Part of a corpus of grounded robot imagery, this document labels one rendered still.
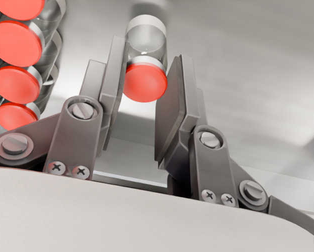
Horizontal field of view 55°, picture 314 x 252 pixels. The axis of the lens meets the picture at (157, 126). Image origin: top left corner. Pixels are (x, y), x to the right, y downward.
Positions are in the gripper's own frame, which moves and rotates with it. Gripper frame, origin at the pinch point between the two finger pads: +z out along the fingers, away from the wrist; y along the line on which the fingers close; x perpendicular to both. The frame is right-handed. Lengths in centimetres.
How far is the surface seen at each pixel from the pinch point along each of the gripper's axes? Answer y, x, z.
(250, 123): 9.2, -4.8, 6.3
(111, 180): 1.1, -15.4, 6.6
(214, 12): 3.2, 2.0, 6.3
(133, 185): 3.2, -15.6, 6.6
